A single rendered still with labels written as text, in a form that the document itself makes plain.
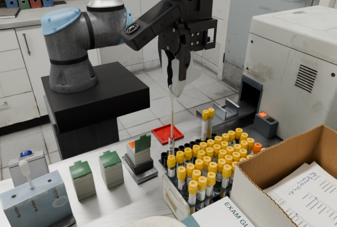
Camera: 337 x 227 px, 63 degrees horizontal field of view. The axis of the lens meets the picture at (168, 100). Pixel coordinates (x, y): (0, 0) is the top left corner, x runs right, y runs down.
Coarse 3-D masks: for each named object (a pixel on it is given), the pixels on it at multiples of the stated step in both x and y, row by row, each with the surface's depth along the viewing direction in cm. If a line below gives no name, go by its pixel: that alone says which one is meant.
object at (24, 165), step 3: (21, 162) 45; (24, 162) 45; (27, 162) 45; (21, 165) 45; (24, 165) 45; (27, 165) 45; (21, 168) 45; (24, 168) 45; (27, 168) 45; (21, 171) 46; (24, 171) 45; (27, 171) 46; (30, 171) 46; (24, 174) 46; (27, 174) 46
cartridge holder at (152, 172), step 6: (126, 156) 65; (126, 162) 66; (144, 162) 63; (150, 162) 64; (132, 168) 63; (138, 168) 62; (144, 168) 63; (150, 168) 64; (132, 174) 63; (138, 174) 63; (144, 174) 63; (150, 174) 63; (156, 174) 64; (138, 180) 62; (144, 180) 63
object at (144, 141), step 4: (140, 136) 58; (144, 136) 58; (148, 136) 59; (136, 140) 58; (140, 140) 58; (144, 140) 59; (148, 140) 60; (136, 144) 58; (140, 144) 59; (144, 144) 60; (148, 144) 60; (136, 148) 59; (140, 148) 60; (144, 148) 60; (136, 152) 60
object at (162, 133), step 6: (162, 126) 80; (168, 126) 80; (174, 126) 80; (156, 132) 78; (162, 132) 78; (168, 132) 78; (174, 132) 78; (180, 132) 77; (162, 138) 76; (180, 138) 76; (162, 144) 73
